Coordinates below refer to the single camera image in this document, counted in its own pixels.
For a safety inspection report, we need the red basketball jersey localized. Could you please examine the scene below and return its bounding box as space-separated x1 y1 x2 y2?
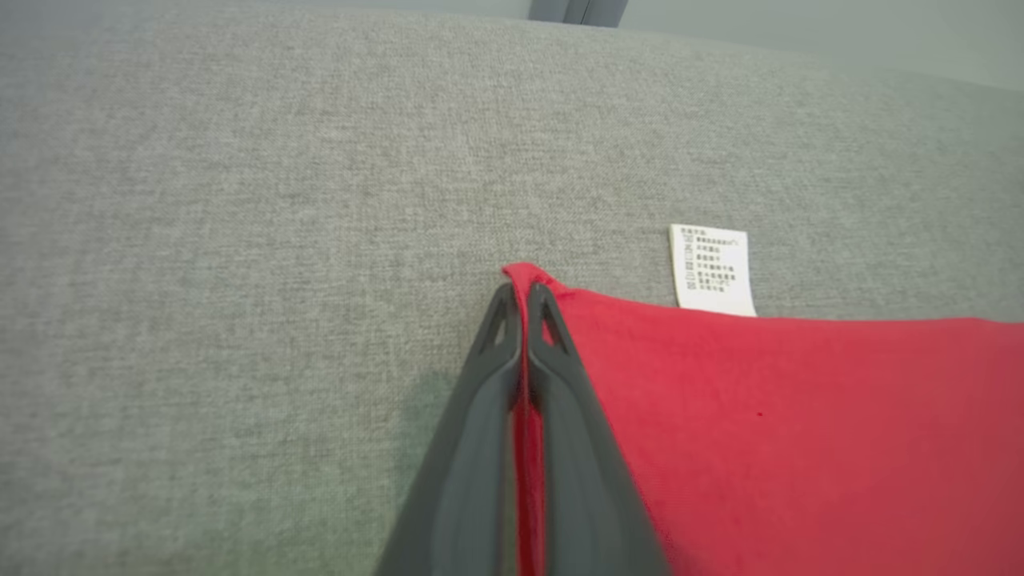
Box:
502 224 1024 576

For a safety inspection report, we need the grey fabric sofa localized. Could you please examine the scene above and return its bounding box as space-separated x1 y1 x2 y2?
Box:
0 0 1024 576

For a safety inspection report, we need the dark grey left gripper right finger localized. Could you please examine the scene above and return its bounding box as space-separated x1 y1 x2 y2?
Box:
526 282 671 576

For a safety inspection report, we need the grey metal pillar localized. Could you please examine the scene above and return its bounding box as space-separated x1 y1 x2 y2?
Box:
526 0 630 30

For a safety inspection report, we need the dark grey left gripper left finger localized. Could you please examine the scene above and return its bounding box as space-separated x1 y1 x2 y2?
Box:
374 282 525 576

